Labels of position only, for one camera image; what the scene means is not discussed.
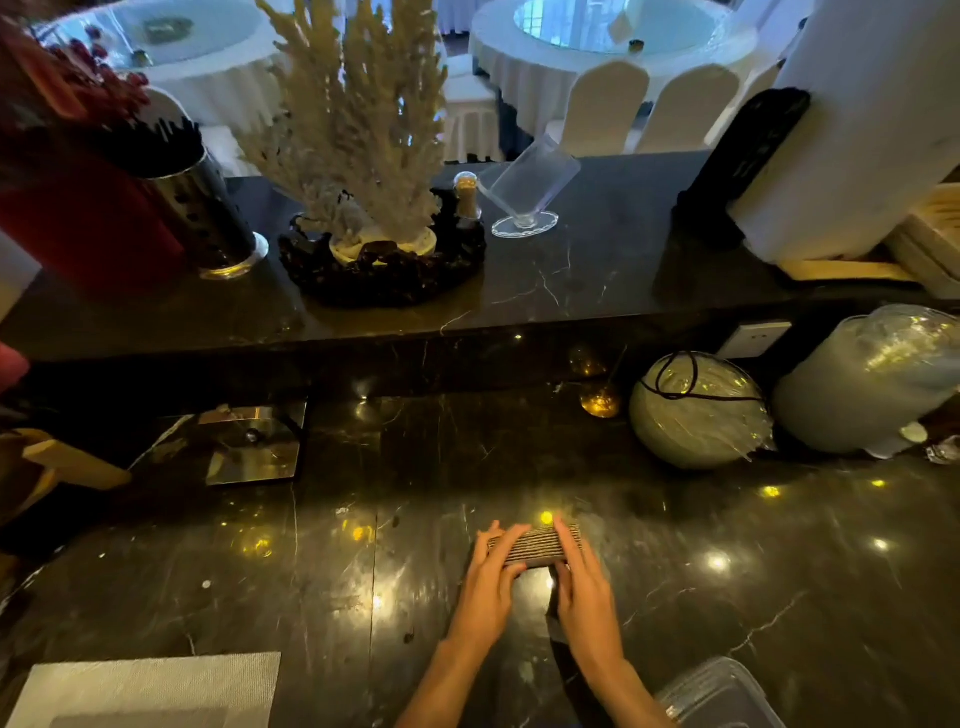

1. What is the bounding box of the person's left hand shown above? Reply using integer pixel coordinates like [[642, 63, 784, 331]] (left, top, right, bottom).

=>
[[448, 521, 532, 654]]

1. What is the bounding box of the person's right hand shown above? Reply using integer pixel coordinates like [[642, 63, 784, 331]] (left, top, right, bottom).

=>
[[549, 516, 628, 680]]

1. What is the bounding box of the person's left forearm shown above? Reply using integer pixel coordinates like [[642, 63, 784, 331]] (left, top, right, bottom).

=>
[[395, 636, 490, 728]]

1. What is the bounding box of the person's right forearm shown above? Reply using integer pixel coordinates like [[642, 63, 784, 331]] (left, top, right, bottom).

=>
[[579, 658, 678, 728]]

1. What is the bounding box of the clear plastic container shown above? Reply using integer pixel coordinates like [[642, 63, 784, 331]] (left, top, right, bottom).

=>
[[654, 656, 787, 728]]

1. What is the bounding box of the round bag of clear straws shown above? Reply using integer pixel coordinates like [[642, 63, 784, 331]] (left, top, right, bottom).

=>
[[628, 351, 775, 471]]

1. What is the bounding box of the square metal plate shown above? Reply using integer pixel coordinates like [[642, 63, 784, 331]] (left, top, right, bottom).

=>
[[196, 401, 309, 486]]

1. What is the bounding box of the dark woven basket base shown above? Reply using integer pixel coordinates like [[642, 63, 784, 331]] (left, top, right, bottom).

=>
[[278, 187, 488, 309]]

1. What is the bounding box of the large bag of plastic cups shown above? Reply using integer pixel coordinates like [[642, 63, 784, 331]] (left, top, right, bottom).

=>
[[772, 303, 960, 460]]

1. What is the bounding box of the white paper napkin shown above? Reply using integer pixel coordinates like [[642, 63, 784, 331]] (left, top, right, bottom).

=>
[[6, 651, 282, 728]]

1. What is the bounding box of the small corked glass bottle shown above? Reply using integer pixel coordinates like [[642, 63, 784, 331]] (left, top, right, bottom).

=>
[[453, 171, 483, 223]]

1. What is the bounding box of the clear acrylic sign holder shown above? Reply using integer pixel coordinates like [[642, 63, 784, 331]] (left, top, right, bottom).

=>
[[477, 133, 582, 240]]

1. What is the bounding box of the light wooden block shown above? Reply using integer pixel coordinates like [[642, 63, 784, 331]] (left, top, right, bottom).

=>
[[21, 438, 133, 492]]

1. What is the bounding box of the black payment terminal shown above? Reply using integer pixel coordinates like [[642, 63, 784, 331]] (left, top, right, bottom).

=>
[[672, 87, 813, 249]]

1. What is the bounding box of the perforated metal straw holder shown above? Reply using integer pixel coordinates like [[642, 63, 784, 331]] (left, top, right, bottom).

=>
[[144, 150, 270, 282]]

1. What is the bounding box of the white coral ornament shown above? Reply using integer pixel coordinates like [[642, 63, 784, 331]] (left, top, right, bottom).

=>
[[236, 0, 450, 245]]

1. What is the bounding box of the stack of wooden trays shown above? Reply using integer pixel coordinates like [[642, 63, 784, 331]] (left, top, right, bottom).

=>
[[776, 183, 960, 300]]

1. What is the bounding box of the round table with white cloth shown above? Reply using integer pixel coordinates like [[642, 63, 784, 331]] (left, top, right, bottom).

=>
[[33, 0, 301, 147], [468, 0, 760, 142]]

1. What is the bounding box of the white round column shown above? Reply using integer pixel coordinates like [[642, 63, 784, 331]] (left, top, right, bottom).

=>
[[729, 0, 960, 265]]

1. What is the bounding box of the round glass turntable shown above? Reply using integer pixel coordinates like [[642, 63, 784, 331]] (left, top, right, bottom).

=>
[[513, 0, 727, 55], [56, 0, 265, 69]]

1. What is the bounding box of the bunch of black straws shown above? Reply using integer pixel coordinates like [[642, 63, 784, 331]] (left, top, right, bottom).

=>
[[97, 116, 206, 180]]

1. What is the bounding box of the red vase with berries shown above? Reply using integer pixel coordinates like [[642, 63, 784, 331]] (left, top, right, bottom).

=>
[[0, 18, 189, 295]]

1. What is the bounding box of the black cord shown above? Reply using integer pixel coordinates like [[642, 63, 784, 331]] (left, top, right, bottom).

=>
[[641, 350, 762, 403]]

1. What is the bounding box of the white wall socket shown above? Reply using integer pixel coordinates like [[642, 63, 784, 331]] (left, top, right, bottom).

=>
[[716, 321, 794, 361]]

